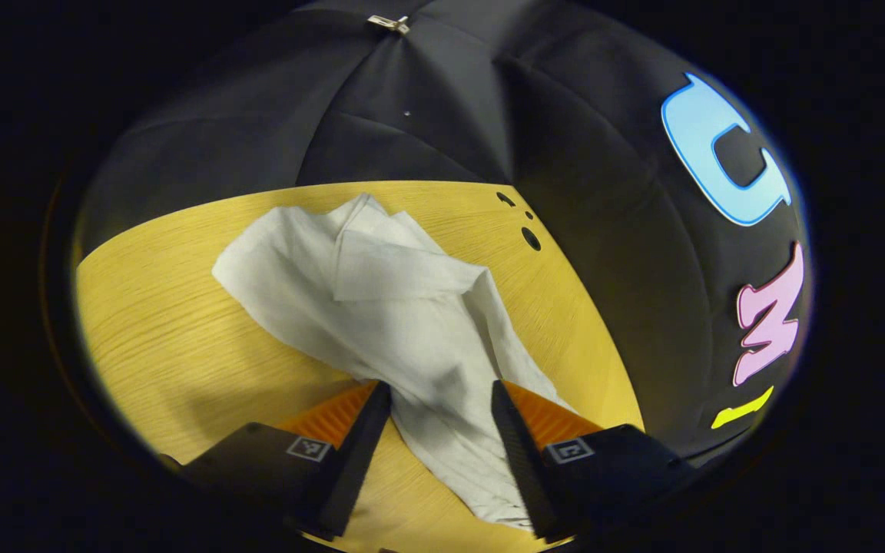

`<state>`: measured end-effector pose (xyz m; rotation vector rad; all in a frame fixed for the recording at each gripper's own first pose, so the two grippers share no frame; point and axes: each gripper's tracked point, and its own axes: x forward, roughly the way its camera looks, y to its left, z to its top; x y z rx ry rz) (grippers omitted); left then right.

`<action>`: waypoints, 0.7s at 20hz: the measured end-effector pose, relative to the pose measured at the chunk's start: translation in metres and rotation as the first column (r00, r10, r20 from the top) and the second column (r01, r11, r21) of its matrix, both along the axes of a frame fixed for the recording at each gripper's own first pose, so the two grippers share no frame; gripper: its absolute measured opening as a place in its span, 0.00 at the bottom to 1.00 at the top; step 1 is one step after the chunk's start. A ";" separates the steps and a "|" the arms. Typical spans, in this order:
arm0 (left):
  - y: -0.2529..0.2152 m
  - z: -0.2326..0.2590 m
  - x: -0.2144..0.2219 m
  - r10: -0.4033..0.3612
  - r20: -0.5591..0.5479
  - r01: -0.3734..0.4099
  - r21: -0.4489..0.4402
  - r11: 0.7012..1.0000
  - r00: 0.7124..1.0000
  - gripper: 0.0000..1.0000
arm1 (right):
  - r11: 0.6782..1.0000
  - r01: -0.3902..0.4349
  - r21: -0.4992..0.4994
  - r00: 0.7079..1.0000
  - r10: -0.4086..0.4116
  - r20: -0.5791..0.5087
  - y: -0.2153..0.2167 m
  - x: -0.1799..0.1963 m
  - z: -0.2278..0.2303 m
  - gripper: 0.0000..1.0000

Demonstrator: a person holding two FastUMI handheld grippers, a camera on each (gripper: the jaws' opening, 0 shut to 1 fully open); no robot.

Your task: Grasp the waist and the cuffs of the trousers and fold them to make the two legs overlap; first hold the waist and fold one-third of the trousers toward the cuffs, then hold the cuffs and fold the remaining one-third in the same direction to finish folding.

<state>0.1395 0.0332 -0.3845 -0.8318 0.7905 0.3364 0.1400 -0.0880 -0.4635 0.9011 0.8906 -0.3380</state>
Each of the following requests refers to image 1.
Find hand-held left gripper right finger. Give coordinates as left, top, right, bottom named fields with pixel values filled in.
left=491, top=379, right=698, bottom=541

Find black backdrop cloth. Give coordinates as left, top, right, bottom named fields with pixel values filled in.
left=74, top=0, right=816, bottom=462

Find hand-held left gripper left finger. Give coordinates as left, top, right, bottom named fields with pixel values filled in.
left=180, top=381, right=393, bottom=540

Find white jeans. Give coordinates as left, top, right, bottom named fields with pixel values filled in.
left=212, top=194, right=578, bottom=532

